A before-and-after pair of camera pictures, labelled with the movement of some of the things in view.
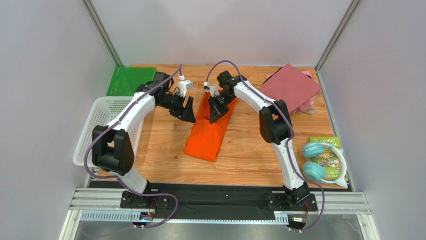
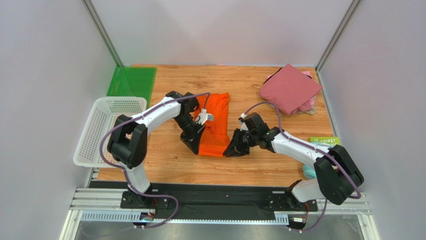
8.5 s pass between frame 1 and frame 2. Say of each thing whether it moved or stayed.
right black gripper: moved
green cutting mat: stayed
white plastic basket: stayed
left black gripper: moved
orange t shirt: moved
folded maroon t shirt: stayed
